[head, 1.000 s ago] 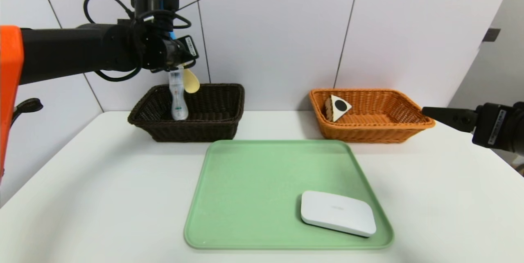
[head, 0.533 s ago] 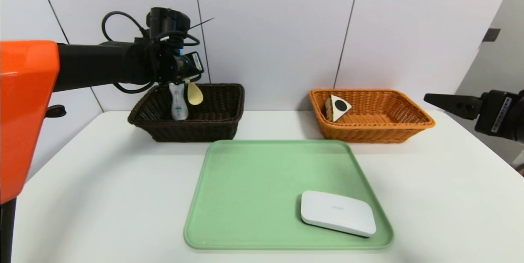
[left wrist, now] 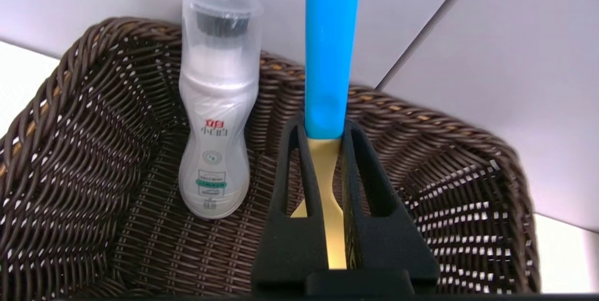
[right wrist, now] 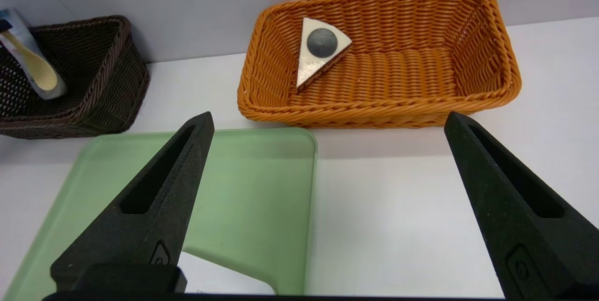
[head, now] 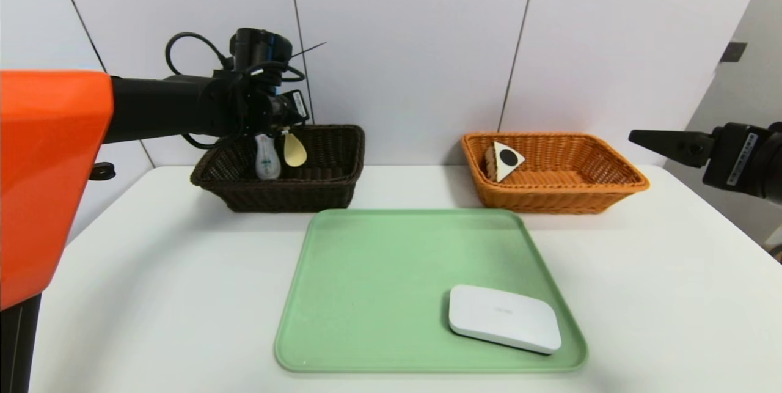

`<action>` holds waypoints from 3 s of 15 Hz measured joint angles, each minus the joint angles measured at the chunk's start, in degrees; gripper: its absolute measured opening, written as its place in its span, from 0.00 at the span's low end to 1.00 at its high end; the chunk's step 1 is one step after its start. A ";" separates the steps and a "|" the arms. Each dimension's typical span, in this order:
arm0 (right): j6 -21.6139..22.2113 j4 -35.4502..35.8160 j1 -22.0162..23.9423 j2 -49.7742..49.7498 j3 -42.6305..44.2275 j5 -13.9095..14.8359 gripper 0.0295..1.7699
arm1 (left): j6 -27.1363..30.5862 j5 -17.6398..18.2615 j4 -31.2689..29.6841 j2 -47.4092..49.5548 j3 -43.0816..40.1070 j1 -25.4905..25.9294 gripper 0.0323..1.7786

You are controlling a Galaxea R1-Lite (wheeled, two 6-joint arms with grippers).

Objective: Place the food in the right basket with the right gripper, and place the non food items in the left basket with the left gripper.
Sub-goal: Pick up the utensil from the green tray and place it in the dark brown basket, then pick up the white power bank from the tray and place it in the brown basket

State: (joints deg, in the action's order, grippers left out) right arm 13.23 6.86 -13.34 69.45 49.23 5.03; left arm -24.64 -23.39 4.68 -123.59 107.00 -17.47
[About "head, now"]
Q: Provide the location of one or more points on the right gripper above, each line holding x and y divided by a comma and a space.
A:
736, 157

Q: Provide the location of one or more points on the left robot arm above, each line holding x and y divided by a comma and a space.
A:
159, 106

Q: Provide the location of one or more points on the chocolate blueberry cake slice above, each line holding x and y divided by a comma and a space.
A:
507, 161

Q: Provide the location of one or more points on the white rectangular case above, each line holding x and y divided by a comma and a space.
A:
504, 318

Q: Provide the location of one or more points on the clear lotion bottle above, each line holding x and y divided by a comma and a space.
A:
267, 161

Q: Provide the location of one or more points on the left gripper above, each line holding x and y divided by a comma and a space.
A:
299, 104

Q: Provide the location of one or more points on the green plastic tray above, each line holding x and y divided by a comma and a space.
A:
379, 295

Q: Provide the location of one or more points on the dark square wall fixture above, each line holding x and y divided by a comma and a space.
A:
732, 52

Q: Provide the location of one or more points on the orange wicker basket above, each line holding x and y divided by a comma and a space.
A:
550, 197

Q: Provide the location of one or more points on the dark brown wicker basket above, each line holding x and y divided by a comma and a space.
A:
305, 194

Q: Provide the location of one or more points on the blue and yellow spoon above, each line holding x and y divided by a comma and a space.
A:
295, 151

